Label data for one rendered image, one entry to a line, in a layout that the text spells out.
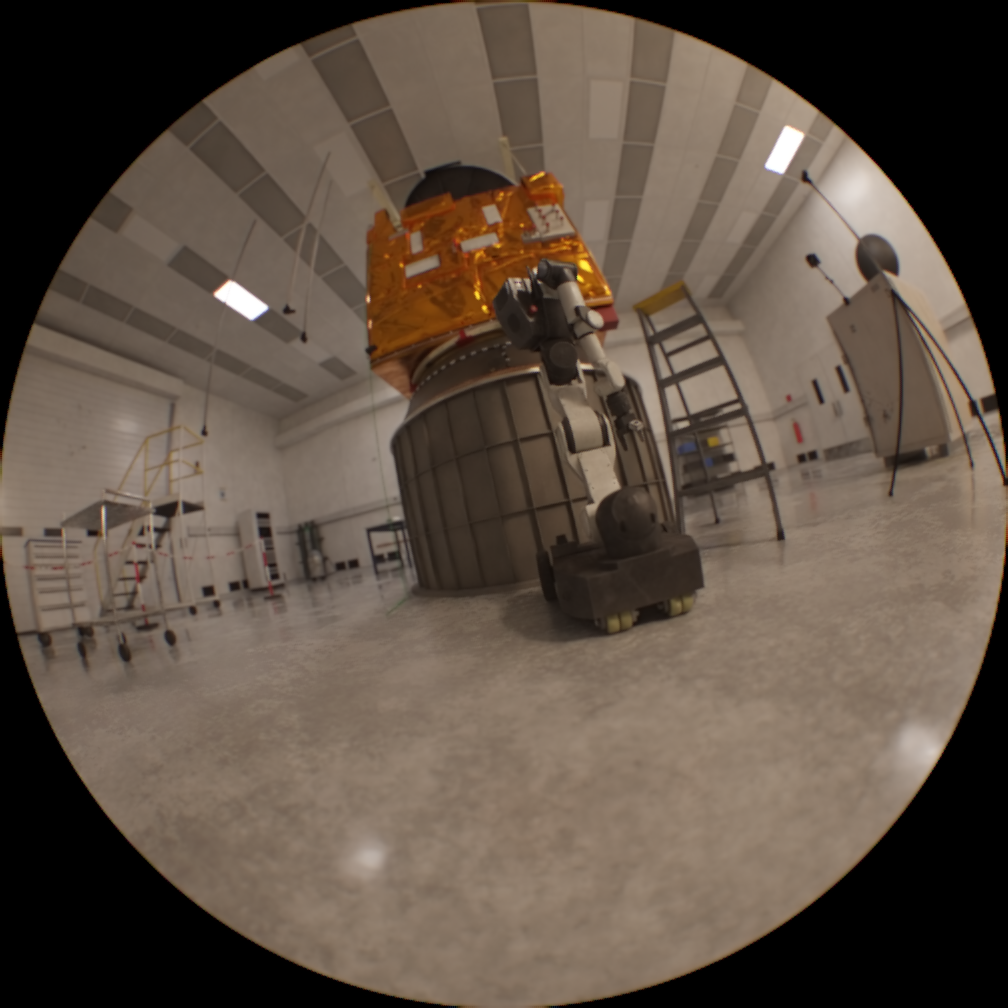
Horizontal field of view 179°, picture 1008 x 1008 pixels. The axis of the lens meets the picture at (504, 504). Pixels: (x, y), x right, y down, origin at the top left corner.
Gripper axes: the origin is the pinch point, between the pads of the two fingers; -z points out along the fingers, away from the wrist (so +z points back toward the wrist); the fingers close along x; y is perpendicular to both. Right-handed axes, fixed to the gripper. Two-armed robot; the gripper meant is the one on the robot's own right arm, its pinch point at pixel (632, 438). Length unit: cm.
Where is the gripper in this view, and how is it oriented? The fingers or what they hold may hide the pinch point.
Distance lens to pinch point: 130.4
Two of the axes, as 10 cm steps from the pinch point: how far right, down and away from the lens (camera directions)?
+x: 8.4, -4.3, 3.3
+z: -4.1, -9.0, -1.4
